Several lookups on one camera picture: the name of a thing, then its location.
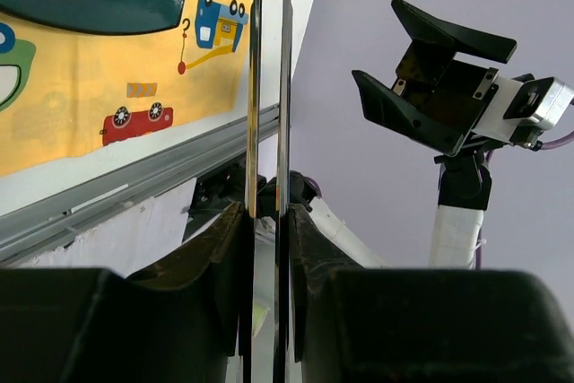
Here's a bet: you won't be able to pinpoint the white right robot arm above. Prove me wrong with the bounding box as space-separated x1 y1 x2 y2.
352 0 524 269

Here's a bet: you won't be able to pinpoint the metal tongs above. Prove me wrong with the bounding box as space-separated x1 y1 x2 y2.
245 0 292 382

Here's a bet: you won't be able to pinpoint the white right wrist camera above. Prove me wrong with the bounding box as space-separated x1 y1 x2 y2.
472 77 573 151

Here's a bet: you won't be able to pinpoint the yellow cartoon placemat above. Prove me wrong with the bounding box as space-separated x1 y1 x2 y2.
1 0 252 175

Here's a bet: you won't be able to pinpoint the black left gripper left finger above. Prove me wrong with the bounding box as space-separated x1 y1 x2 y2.
1 203 245 382

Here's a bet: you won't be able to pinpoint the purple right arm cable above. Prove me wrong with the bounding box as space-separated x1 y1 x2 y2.
473 130 574 271

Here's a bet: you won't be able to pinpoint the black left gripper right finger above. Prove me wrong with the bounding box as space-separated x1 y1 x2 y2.
289 205 573 382

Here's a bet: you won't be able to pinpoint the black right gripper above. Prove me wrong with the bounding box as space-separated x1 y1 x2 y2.
352 0 517 156

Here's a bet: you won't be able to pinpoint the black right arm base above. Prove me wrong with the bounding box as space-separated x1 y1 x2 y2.
182 162 322 249

